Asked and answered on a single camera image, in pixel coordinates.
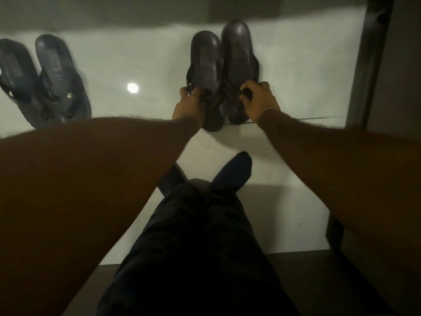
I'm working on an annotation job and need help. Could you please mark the thin thread wrist bracelet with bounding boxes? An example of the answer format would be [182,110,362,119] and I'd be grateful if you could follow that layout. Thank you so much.
[256,107,280,121]

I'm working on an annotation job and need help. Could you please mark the person's left forearm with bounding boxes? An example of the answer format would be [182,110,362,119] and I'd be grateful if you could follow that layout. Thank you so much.
[0,116,202,316]

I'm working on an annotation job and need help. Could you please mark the person's black trousers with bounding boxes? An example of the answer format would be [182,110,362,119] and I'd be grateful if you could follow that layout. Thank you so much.
[95,178,300,316]

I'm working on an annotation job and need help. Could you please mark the dark brown leather sandal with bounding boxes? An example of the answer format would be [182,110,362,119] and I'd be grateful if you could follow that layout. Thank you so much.
[186,30,228,132]
[221,19,260,125]
[34,34,92,124]
[0,38,46,129]

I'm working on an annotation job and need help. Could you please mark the person's right forearm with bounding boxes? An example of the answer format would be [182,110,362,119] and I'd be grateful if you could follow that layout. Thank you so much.
[256,109,421,284]

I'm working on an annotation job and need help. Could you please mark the dark door frame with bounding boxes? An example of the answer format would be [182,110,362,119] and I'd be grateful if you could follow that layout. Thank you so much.
[345,0,396,129]

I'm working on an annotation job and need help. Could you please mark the person's left hand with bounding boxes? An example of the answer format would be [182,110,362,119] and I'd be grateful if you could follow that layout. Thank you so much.
[172,87,211,129]

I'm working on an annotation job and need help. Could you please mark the dark blue sock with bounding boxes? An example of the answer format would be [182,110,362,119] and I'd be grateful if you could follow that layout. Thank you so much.
[157,163,189,198]
[210,151,253,192]

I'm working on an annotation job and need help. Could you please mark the person's right hand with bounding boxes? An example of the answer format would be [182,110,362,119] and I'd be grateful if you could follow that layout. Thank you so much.
[239,79,281,124]

